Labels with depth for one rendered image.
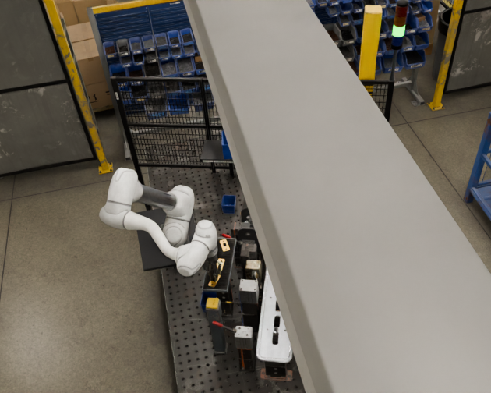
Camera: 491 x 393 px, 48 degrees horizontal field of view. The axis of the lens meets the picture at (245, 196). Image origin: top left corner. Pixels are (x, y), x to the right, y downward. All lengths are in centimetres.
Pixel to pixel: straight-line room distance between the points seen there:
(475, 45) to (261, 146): 572
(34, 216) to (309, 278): 518
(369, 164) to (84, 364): 402
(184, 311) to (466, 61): 395
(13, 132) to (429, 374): 525
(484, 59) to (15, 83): 448
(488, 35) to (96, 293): 439
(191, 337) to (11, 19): 285
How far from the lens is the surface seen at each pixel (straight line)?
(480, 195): 506
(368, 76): 376
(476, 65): 625
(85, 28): 659
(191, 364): 333
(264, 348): 299
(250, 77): 47
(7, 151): 560
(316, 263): 33
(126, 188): 300
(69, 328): 454
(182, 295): 359
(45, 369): 441
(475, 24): 595
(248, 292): 306
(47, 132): 544
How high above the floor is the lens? 358
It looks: 45 degrees down
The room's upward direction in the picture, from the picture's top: 5 degrees counter-clockwise
